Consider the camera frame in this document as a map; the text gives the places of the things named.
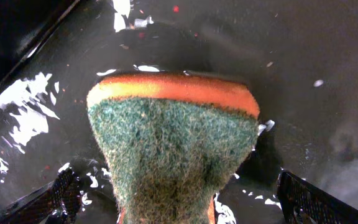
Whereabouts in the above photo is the black rectangular water tray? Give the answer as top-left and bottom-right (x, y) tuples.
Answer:
(0, 1), (358, 223)

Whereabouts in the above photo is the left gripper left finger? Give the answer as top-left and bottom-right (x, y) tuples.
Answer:
(0, 168), (81, 224)

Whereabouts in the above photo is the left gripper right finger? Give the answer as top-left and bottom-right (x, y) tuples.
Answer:
(277, 170), (358, 224)

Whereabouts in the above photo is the green and orange sponge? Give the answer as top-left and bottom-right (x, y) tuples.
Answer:
(86, 72), (259, 223)

